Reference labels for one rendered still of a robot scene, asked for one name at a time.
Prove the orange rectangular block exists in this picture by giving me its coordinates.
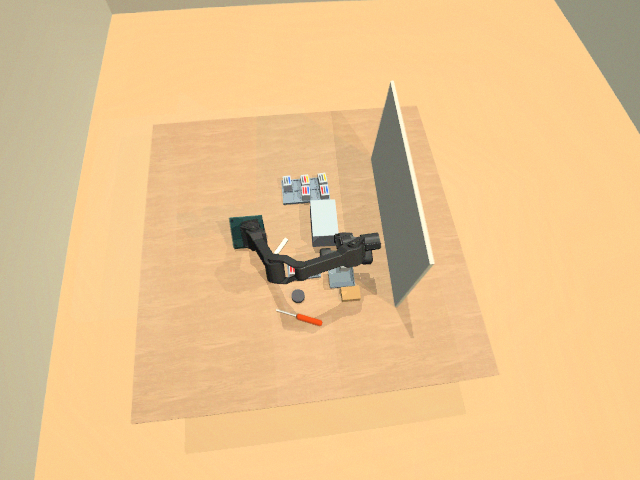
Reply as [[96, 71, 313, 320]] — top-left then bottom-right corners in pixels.
[[340, 286, 361, 302]]

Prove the cream rectangular bar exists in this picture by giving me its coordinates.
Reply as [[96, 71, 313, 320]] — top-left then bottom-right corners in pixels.
[[274, 238, 288, 254]]

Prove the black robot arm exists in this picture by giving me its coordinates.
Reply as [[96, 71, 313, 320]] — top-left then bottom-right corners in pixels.
[[240, 219, 381, 285]]

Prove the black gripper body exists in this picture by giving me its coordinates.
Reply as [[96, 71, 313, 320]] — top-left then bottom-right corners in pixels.
[[320, 248, 373, 265]]

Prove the grey flat panel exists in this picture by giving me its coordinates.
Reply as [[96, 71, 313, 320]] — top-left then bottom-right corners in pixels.
[[371, 81, 434, 308]]

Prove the dark grey short cylinder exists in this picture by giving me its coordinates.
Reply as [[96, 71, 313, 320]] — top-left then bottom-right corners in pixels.
[[291, 289, 305, 303]]

